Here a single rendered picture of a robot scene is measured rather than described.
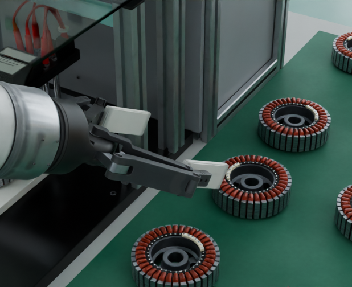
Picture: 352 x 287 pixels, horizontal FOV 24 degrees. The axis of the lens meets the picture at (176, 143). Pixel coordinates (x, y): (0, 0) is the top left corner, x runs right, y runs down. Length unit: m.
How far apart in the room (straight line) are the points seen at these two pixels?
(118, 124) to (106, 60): 0.36
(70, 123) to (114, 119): 0.17
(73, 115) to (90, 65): 0.55
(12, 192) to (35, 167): 0.40
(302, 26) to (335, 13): 1.77
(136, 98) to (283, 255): 0.28
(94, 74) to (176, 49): 0.24
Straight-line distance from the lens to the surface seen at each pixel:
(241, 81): 1.39
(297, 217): 1.17
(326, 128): 1.29
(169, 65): 1.16
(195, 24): 1.19
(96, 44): 1.32
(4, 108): 0.74
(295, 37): 1.62
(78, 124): 0.80
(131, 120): 0.98
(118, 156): 0.79
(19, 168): 0.76
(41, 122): 0.76
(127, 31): 1.04
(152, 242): 1.07
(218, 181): 0.91
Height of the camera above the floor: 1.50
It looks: 35 degrees down
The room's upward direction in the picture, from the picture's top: straight up
